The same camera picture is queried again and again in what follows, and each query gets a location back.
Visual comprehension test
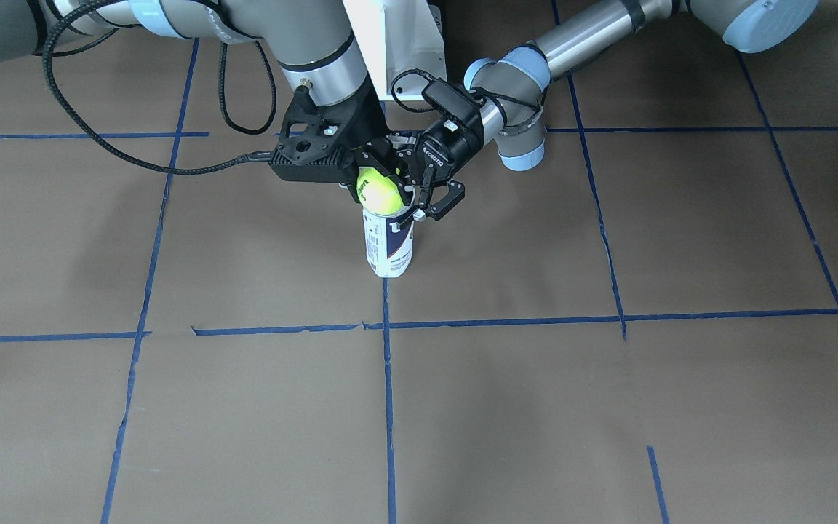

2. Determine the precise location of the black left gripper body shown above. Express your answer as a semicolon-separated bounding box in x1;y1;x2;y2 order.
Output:
412;111;484;183

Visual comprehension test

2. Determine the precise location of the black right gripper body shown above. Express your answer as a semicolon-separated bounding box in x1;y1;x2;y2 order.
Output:
332;74;391;155

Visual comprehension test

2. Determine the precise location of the yellow tennis ball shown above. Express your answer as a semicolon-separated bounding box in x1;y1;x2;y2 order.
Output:
355;167;406;216

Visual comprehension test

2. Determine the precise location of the white tennis ball can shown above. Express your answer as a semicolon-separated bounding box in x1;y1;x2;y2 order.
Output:
362;206;415;279

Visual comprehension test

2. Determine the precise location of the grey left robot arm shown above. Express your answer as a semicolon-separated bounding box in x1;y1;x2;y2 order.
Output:
394;1;818;225

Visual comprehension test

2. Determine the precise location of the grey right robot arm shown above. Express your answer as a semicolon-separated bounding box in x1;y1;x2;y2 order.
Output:
0;1;410;200

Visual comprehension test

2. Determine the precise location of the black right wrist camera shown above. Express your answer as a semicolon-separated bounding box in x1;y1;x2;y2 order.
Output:
268;91;362;184

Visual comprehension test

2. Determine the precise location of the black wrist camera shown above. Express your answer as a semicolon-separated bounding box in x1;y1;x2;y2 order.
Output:
268;91;362;184
421;79;480;124

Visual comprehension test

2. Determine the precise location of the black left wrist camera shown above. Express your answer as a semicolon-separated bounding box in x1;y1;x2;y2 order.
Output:
421;79;480;124

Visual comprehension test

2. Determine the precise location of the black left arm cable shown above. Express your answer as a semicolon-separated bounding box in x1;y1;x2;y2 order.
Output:
388;68;543;117

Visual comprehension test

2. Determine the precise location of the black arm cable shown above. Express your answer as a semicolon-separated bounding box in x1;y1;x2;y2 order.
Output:
388;68;543;117
42;0;278;177

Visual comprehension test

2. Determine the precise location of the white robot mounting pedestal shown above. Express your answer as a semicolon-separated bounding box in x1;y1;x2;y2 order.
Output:
343;1;447;102

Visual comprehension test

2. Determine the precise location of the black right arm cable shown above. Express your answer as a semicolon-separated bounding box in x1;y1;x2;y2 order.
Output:
42;0;278;177

